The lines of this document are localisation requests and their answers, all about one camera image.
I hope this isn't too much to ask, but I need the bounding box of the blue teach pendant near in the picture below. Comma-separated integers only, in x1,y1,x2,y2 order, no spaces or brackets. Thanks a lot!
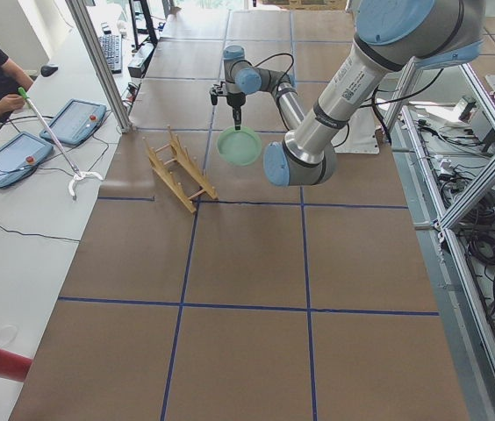
0,132,53,188

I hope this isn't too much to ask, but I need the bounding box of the black keyboard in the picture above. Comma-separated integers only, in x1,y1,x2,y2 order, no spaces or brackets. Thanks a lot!
98,33,123,74

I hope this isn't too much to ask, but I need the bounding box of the aluminium frame post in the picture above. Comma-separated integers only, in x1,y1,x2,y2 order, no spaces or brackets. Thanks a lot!
65,0,133,133

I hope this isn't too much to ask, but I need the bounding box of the blue teach pendant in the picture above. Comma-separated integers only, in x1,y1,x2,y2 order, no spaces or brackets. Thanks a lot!
0,132,53,188
48,99,107,146

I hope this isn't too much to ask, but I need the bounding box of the black computer mouse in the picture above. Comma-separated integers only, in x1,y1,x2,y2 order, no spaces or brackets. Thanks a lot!
40,64,59,77

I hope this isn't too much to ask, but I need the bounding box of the light green plate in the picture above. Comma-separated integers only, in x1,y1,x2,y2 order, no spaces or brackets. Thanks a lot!
217,127,262,167

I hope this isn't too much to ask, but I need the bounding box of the silver reacher grabber stick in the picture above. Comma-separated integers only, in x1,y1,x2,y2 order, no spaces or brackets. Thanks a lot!
18,87,104,201

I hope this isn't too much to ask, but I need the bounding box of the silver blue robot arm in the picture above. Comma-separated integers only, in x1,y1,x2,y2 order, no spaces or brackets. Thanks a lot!
210,0,485,186

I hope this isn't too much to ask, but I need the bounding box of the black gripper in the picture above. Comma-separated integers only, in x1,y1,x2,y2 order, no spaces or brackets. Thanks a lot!
226,92,244,130

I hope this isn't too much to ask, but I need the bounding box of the aluminium side frame rail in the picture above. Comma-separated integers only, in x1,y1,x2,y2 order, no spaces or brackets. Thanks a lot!
387,65,495,421

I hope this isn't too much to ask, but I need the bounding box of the blue teach pendant far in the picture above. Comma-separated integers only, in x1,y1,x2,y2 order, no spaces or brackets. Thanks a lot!
48,99,107,146

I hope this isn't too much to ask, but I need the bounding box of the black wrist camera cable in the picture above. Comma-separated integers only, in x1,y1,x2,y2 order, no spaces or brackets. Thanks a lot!
251,52,297,89

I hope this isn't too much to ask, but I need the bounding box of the wooden dish rack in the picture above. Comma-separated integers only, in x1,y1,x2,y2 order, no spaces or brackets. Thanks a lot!
144,126,219,214

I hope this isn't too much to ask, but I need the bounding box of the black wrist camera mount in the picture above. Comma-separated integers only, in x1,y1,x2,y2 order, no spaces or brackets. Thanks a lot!
209,81,228,106

